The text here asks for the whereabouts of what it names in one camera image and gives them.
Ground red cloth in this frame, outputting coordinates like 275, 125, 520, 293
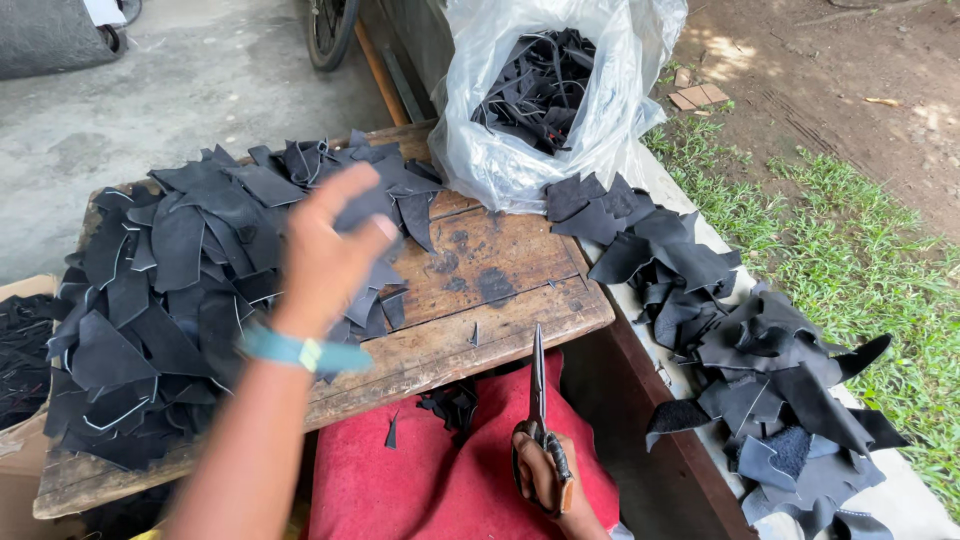
307, 348, 622, 540

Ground brown wooden pole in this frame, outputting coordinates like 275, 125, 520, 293
352, 15, 412, 128

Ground large metal scissors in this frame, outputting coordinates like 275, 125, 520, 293
512, 324, 576, 519

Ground spread heap of black leather offcuts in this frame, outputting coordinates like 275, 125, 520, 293
544, 171, 911, 540

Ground small clump of black scraps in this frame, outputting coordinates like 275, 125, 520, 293
416, 378, 480, 436

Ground tangled black leather scraps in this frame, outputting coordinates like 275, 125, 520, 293
470, 27, 598, 157

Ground grey metal bar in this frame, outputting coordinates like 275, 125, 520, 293
378, 43, 428, 125

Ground grey covered cart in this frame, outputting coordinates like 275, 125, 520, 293
0, 0, 144, 82

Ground black strips in cardboard box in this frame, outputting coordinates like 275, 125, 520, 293
0, 294, 56, 432

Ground bicycle wheel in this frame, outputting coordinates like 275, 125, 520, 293
303, 0, 362, 73

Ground brown cardboard box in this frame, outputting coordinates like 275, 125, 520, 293
0, 273, 63, 540

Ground worn wooden table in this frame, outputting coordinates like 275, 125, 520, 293
33, 120, 617, 520

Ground clear plastic bag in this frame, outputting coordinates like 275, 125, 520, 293
427, 0, 689, 216

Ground teal wristband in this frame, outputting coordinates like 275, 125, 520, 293
238, 322, 375, 375

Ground person's right hand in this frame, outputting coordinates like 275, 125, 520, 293
512, 420, 595, 526

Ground large pile of black leather pieces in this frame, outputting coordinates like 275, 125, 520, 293
42, 129, 445, 472

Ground grey concrete ledge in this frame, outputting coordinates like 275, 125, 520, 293
581, 138, 960, 540

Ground person's left hand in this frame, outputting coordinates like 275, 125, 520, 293
271, 160, 401, 343

